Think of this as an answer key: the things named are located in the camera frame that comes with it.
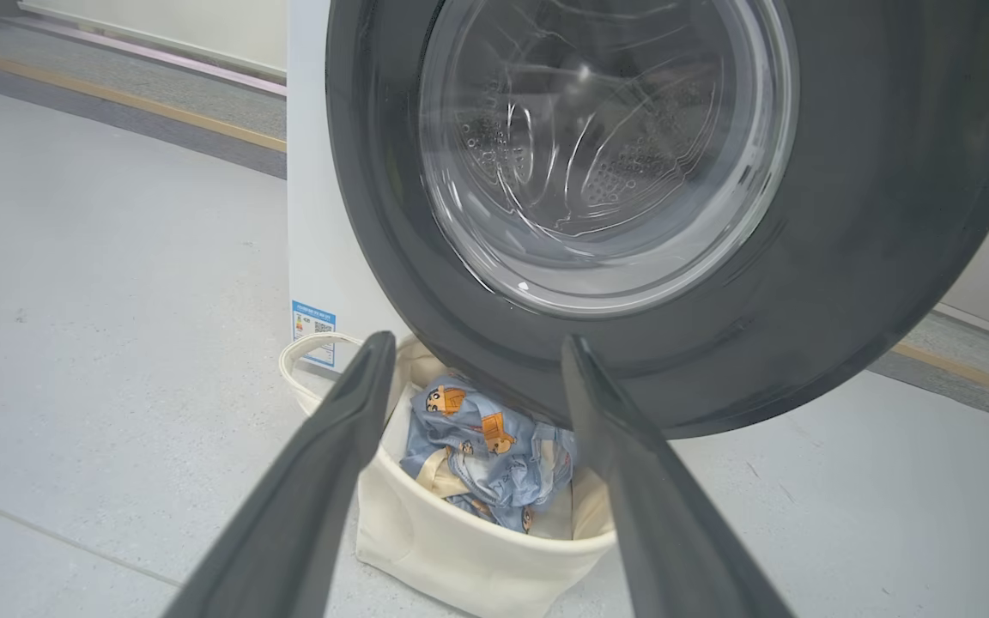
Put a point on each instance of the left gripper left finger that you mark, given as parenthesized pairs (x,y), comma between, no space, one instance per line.
(288,532)

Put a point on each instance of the blue cartoon print garment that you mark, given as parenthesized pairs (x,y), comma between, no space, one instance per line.
(494,498)
(460,412)

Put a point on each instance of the white washing machine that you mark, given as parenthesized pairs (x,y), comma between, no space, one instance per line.
(117,97)

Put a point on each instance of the white cloth basket liner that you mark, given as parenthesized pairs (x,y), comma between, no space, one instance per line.
(393,429)

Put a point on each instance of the white washing machine body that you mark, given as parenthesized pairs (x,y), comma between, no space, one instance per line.
(314,172)

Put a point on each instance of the black round washing machine door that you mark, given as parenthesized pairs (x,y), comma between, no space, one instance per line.
(889,215)

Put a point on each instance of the blue energy label sticker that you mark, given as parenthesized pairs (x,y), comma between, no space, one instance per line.
(314,330)

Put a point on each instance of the perforated steel drum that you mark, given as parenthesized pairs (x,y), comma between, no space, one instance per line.
(632,167)

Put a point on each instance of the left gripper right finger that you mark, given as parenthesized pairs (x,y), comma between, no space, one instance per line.
(675,549)

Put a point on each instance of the cream canvas laundry basket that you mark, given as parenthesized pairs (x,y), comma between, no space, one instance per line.
(426,549)

